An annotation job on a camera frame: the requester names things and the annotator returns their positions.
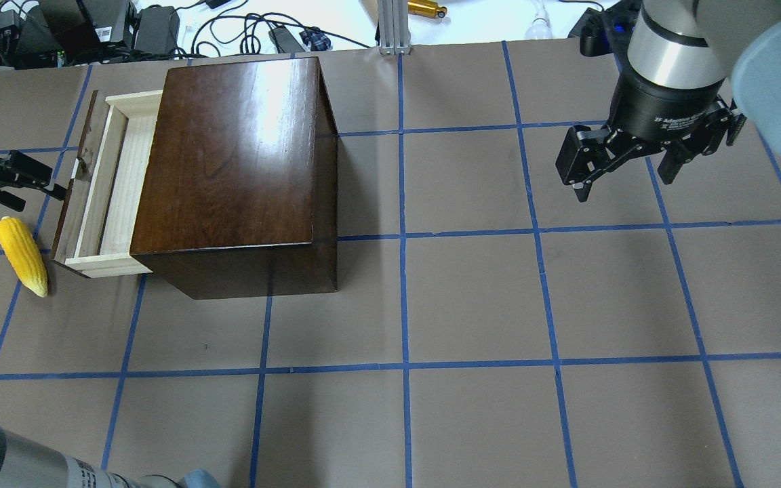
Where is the dark wooden drawer box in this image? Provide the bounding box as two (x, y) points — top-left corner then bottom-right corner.
(129, 58), (339, 300)

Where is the black computer equipment stack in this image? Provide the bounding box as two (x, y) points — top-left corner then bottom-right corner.
(0, 1), (140, 69)

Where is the black power adapter brick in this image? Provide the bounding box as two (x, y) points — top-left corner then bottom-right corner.
(268, 26), (306, 54)

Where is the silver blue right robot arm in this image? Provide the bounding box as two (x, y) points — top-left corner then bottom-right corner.
(555, 1), (781, 203)

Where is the yellow toy corn cob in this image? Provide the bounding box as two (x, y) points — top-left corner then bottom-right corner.
(0, 216), (49, 298)

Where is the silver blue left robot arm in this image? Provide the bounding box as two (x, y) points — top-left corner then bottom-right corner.
(0, 90), (219, 487)

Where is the black laptop power supply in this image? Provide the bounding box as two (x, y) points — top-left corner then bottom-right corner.
(133, 6), (180, 56)

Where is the aluminium frame post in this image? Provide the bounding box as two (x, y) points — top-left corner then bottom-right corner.
(378, 0), (412, 56)

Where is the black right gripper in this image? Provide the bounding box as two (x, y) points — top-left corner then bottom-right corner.
(556, 68), (747, 203)

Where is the gold cylindrical tool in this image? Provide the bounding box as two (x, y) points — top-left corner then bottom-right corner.
(408, 0), (447, 19)

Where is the wooden drawer with white handle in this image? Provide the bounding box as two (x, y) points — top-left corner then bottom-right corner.
(52, 90), (163, 278)

